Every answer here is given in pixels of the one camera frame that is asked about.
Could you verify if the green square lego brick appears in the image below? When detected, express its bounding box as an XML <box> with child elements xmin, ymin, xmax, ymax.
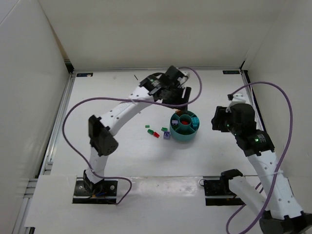
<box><xmin>179</xmin><ymin>130</ymin><xmax>192</xmax><ymax>135</ymax></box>

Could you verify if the red lego tile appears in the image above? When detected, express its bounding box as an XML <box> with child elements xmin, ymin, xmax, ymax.
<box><xmin>153</xmin><ymin>132</ymin><xmax>160</xmax><ymax>138</ymax></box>

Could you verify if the green two-stud lego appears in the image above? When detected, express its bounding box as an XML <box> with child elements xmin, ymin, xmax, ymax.
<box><xmin>147</xmin><ymin>129</ymin><xmax>154</xmax><ymax>135</ymax></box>

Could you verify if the small teal lego brick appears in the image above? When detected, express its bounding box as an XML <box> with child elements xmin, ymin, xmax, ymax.
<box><xmin>191</xmin><ymin>117</ymin><xmax>199</xmax><ymax>123</ymax></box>

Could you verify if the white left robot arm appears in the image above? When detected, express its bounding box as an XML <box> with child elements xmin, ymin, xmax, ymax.
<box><xmin>83</xmin><ymin>66</ymin><xmax>191</xmax><ymax>185</ymax></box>

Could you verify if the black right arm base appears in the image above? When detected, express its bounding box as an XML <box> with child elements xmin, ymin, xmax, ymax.
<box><xmin>199</xmin><ymin>169</ymin><xmax>245</xmax><ymax>206</ymax></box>

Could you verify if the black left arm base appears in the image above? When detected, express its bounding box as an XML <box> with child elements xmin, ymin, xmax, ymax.
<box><xmin>72</xmin><ymin>177</ymin><xmax>118</xmax><ymax>205</ymax></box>

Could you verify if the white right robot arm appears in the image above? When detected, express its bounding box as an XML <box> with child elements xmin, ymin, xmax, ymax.
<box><xmin>212</xmin><ymin>103</ymin><xmax>312</xmax><ymax>234</ymax></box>

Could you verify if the teal round divided container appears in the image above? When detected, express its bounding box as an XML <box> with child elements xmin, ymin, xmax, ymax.
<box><xmin>170</xmin><ymin>110</ymin><xmax>200</xmax><ymax>142</ymax></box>

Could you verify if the lavender inverted square lego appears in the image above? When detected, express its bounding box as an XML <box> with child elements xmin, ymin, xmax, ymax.
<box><xmin>163</xmin><ymin>131</ymin><xmax>171</xmax><ymax>139</ymax></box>

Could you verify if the blue right corner label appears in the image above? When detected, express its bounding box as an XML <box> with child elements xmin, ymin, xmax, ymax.
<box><xmin>222</xmin><ymin>70</ymin><xmax>240</xmax><ymax>75</ymax></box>

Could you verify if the blue corner label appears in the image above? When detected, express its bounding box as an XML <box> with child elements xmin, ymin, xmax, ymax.
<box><xmin>222</xmin><ymin>70</ymin><xmax>240</xmax><ymax>75</ymax></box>
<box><xmin>76</xmin><ymin>73</ymin><xmax>93</xmax><ymax>78</ymax></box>

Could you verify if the blue left corner label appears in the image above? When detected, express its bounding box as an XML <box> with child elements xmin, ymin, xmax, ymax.
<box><xmin>76</xmin><ymin>73</ymin><xmax>93</xmax><ymax>78</ymax></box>

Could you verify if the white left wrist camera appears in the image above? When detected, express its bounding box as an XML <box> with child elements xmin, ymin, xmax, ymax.
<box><xmin>178</xmin><ymin>71</ymin><xmax>190</xmax><ymax>83</ymax></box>

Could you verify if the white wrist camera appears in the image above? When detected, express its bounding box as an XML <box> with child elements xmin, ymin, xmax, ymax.
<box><xmin>178</xmin><ymin>71</ymin><xmax>190</xmax><ymax>83</ymax></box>
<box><xmin>226</xmin><ymin>93</ymin><xmax>246</xmax><ymax>113</ymax></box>

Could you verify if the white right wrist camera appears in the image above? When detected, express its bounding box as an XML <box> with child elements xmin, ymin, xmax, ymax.
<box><xmin>226</xmin><ymin>93</ymin><xmax>246</xmax><ymax>113</ymax></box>

